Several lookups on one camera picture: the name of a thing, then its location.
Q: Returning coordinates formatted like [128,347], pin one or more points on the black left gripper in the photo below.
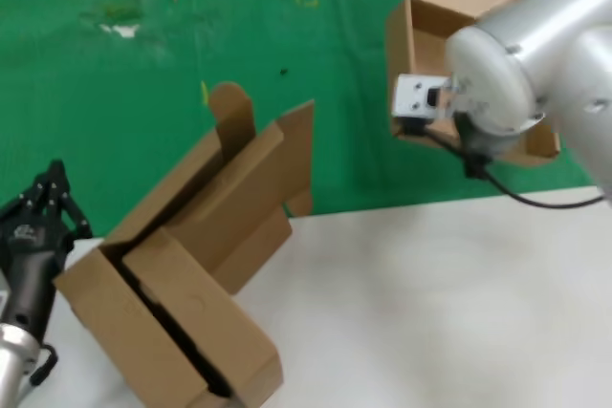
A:
[28,260]

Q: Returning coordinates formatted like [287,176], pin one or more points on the long brown cardboard box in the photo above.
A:
[430,35]

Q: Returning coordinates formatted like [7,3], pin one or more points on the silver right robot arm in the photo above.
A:
[550,45]

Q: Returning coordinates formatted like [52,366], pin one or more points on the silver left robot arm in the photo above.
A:
[14,365]

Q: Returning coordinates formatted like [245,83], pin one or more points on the large open cardboard box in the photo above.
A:
[119,312]

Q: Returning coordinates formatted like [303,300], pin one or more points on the yellow tape strip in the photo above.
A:
[205,93]

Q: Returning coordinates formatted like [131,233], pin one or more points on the green table cloth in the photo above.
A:
[334,69]

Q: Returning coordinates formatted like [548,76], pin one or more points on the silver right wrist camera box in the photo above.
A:
[411,97]

